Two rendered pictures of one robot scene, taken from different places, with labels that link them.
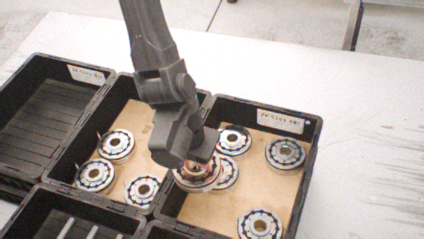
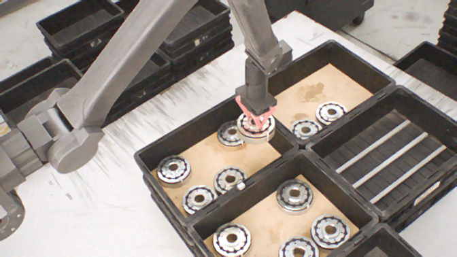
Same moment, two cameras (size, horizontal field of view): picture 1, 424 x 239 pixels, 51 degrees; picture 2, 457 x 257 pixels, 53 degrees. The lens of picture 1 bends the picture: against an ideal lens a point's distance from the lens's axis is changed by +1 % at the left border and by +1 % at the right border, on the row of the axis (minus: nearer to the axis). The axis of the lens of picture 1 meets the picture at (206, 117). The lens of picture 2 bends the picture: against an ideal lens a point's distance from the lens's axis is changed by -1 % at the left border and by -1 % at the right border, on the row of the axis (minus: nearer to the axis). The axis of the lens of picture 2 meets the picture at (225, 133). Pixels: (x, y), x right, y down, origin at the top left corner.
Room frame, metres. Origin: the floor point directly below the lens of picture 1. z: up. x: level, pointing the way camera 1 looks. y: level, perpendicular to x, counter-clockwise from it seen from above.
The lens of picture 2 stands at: (1.25, 0.44, 1.98)
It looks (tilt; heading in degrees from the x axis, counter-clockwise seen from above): 49 degrees down; 215
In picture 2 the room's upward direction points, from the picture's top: 9 degrees counter-clockwise
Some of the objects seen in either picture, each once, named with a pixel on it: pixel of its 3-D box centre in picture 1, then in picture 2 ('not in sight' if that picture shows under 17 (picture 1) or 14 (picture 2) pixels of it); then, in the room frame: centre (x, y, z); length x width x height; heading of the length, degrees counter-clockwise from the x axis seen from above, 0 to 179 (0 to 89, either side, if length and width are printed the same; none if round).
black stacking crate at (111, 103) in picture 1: (136, 147); (281, 234); (0.72, 0.19, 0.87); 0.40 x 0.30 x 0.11; 154
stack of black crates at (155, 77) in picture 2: not in sight; (131, 92); (0.03, -0.98, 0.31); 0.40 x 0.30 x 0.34; 158
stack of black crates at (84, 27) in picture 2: not in sight; (92, 50); (-0.12, -1.35, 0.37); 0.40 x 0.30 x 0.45; 158
